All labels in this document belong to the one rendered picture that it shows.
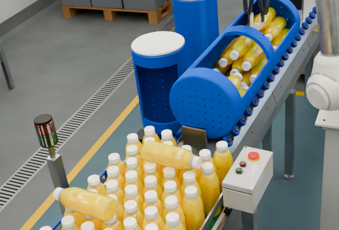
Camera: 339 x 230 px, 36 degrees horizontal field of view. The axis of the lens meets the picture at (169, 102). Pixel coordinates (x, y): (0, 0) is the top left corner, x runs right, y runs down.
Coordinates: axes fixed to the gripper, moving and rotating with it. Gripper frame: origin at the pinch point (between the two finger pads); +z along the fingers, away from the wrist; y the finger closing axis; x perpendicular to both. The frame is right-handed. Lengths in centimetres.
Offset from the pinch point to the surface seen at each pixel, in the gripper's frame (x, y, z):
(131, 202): 118, -2, 9
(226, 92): 62, -11, 1
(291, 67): -16.2, -12.3, 30.7
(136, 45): 10, 61, 15
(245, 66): 28.5, -5.1, 8.2
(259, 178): 94, -34, 9
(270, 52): 19.4, -13.2, 4.6
